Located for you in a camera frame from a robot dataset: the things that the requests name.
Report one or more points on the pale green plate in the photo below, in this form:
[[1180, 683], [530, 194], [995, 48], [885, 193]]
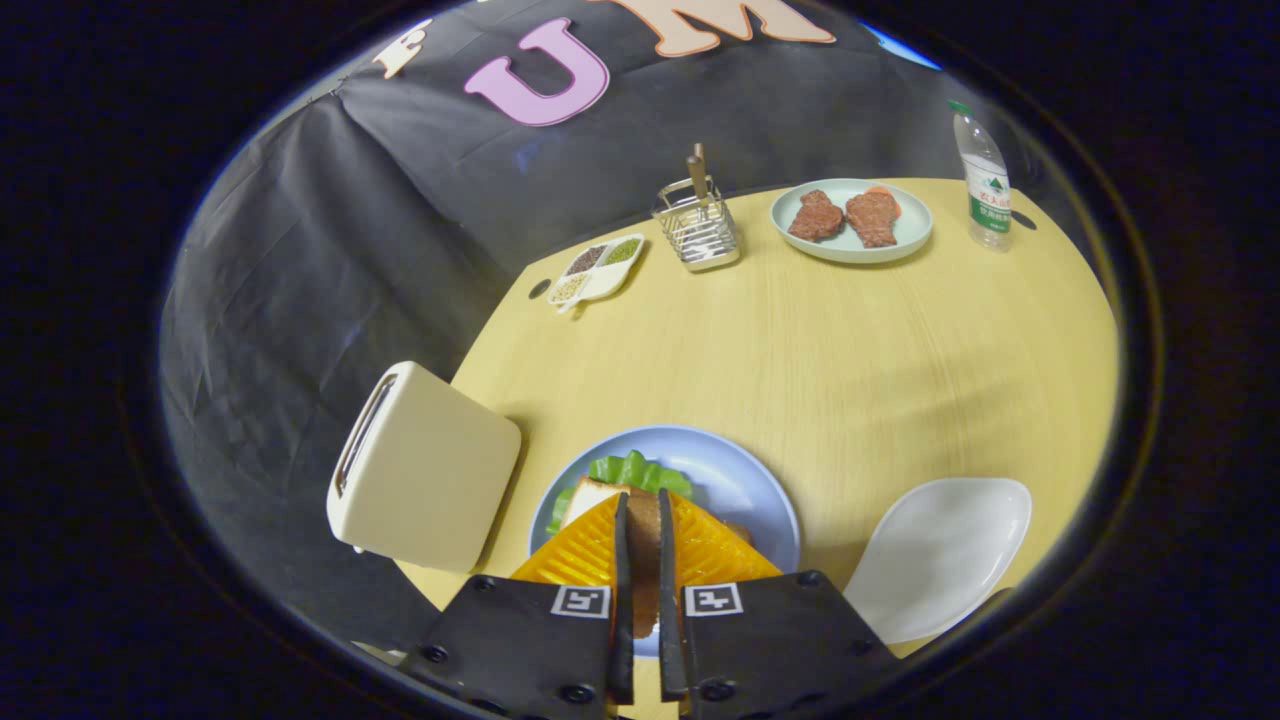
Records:
[[850, 250]]

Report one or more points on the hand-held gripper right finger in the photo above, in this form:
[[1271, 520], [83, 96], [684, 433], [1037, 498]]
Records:
[[770, 640]]

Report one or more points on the black backdrop cloth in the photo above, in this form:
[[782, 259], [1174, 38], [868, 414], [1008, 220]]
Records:
[[330, 230]]

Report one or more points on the thick white bread slice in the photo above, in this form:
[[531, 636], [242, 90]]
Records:
[[585, 497]]

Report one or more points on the white divided condiment dish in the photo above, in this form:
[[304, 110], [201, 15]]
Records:
[[600, 280]]

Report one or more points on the blue plate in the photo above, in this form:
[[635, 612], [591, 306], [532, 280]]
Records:
[[730, 480]]

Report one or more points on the clear plastic water bottle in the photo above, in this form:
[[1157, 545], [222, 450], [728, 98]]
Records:
[[985, 190]]

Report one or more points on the brown crust bread slice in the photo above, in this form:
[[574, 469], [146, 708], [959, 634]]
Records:
[[645, 560]]

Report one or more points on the dark wooden utensil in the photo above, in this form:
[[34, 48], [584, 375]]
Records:
[[701, 165]]

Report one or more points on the light wooden utensil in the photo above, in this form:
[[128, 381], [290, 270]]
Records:
[[692, 175]]

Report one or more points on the green lettuce leaf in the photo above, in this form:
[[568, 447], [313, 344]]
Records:
[[640, 472]]

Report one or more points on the white plate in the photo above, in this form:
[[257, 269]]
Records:
[[940, 550]]

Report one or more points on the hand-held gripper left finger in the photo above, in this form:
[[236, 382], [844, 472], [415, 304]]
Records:
[[520, 640]]

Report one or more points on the cream white toaster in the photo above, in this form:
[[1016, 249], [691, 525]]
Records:
[[430, 480]]

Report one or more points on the brown meat patty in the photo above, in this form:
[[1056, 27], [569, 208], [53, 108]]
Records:
[[874, 218], [815, 217]]

